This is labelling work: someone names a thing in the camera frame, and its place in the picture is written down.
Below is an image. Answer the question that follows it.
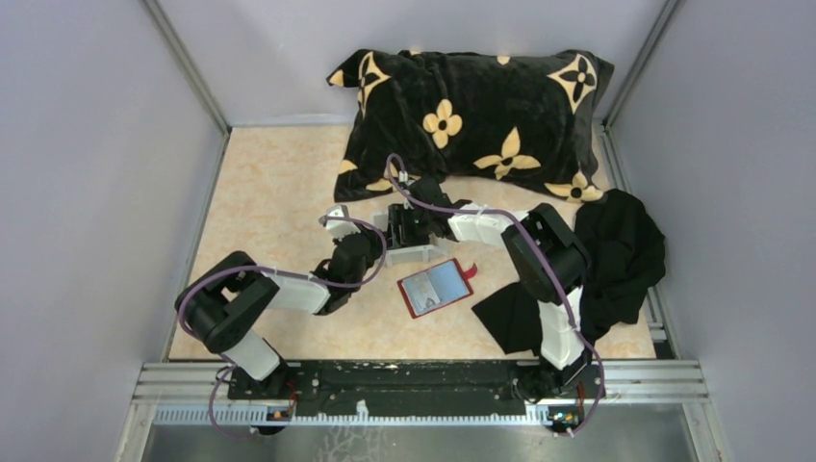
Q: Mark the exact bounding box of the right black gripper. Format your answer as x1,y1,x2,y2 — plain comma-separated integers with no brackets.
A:
384,205,431,251

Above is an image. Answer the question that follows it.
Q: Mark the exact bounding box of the white plastic card box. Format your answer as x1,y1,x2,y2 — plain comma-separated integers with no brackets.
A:
371,204,449,268

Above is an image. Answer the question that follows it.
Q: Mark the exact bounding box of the white credit card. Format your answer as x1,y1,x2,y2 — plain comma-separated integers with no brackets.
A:
402,272,442,316

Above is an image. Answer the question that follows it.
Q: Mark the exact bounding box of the red card holder wallet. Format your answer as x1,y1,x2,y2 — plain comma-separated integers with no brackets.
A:
396,258,478,319

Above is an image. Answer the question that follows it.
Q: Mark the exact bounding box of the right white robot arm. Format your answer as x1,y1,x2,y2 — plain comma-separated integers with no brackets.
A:
391,179,592,397

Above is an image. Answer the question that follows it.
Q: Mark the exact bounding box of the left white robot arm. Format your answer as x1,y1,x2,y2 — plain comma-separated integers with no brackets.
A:
174,228,386,398

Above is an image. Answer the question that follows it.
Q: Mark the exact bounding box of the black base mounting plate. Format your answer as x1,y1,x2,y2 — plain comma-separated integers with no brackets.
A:
227,359,600,418

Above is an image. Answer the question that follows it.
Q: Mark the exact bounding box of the black pillow with yellow flowers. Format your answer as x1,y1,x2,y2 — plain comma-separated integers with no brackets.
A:
327,49,615,203

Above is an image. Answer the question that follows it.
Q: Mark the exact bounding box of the black cloth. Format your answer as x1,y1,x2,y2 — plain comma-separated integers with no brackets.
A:
472,189,666,354

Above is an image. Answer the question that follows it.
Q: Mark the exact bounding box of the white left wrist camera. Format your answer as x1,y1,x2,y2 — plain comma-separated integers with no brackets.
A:
319,204,359,241

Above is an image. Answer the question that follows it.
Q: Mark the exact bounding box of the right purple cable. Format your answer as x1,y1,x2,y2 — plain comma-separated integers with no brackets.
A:
384,152,607,438

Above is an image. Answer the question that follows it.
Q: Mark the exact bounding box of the purple cable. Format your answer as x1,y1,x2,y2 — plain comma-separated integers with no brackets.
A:
384,152,607,438
176,215,389,441

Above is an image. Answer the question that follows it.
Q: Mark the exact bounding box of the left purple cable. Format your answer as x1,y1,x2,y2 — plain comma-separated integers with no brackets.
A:
176,215,389,441

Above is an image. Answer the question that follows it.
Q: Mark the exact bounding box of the white slotted cable duct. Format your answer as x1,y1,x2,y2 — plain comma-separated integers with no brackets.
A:
153,404,551,426

